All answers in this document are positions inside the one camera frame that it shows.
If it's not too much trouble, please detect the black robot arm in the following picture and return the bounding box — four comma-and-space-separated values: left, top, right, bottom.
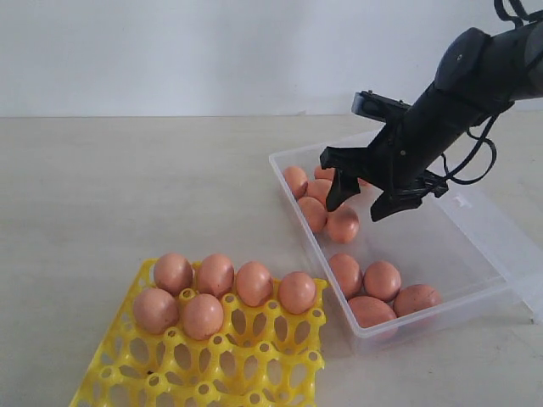
320, 23, 542, 221

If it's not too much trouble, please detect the yellow plastic egg tray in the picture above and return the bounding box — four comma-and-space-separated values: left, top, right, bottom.
70, 259, 327, 406

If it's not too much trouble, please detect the clear plastic container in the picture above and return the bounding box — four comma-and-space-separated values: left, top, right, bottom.
268, 126, 543, 353

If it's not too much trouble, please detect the brown egg front corner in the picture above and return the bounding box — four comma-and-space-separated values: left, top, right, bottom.
348, 296, 396, 328

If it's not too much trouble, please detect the brown egg tray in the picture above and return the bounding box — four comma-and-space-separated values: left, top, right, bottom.
235, 261, 273, 307
278, 271, 316, 315
154, 253, 193, 297
196, 253, 234, 298

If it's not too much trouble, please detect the brown egg cluster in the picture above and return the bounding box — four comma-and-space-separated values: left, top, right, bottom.
298, 196, 327, 233
182, 293, 224, 341
327, 204, 360, 244

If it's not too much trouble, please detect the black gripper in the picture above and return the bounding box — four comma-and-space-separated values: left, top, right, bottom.
320, 122, 450, 221

